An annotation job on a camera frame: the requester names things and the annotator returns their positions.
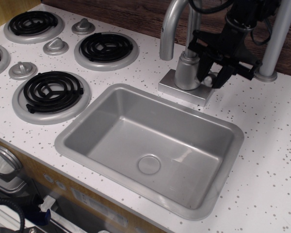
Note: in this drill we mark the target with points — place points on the silver faucet lever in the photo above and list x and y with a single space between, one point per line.
206 80

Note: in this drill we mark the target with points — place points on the back left stove burner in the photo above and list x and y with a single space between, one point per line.
33 27

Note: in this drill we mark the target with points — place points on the grey stove knob lower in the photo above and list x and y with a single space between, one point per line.
23 71

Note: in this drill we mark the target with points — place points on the back right stove burner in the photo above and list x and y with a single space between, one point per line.
106 51

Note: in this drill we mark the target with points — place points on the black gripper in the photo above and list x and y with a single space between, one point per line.
226 49

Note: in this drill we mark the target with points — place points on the grey support pole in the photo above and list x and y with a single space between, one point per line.
266 73

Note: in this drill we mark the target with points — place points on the grey stove knob middle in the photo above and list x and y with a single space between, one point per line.
55 47

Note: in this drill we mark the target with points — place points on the grey stove knob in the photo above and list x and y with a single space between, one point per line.
55 47
83 27
23 71

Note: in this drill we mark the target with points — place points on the silver toy faucet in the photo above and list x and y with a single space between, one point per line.
182 82

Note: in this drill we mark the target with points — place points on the front right stove burner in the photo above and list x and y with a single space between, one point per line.
51 97

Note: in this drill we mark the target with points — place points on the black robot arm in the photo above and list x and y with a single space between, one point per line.
243 15

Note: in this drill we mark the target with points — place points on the grey toy sink basin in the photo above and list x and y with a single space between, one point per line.
174 156

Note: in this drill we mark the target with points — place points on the grey stove knob top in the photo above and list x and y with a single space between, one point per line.
83 27

